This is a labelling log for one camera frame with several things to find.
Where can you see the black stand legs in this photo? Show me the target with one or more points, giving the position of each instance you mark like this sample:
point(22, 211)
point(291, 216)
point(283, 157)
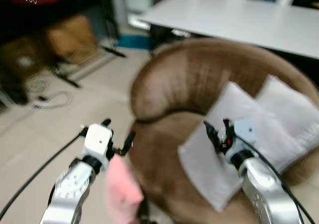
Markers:
point(67, 77)

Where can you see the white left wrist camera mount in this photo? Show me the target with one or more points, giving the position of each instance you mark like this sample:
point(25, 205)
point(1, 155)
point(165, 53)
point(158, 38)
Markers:
point(97, 140)

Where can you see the light brown cardboard box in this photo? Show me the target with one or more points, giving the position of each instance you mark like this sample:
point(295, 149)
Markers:
point(72, 37)

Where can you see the pink pillow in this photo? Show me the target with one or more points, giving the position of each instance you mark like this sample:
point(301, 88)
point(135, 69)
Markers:
point(122, 194)

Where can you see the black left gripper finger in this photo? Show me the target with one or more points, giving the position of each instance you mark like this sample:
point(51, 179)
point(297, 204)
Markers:
point(106, 122)
point(129, 142)

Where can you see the brown round sofa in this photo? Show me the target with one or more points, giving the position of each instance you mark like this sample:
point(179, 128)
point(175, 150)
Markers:
point(174, 79)

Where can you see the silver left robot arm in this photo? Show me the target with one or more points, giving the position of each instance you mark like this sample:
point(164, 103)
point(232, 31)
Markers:
point(70, 189)

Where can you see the large grey pillow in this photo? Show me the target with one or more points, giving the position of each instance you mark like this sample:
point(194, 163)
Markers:
point(219, 169)

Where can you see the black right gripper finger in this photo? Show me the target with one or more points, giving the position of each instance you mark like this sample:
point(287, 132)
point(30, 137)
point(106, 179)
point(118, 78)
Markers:
point(227, 124)
point(211, 134)

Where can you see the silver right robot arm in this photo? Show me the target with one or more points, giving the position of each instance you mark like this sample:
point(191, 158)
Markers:
point(266, 189)

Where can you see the grey pillow with print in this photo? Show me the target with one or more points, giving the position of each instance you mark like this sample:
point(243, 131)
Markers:
point(294, 109)

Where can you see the white table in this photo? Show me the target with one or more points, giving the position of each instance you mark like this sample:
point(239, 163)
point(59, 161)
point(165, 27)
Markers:
point(239, 20)

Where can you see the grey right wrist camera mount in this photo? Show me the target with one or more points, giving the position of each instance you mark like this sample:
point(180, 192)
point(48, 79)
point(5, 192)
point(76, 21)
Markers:
point(245, 132)

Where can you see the dark brown cardboard box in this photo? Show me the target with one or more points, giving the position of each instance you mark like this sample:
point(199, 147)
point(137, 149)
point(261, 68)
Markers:
point(22, 59)

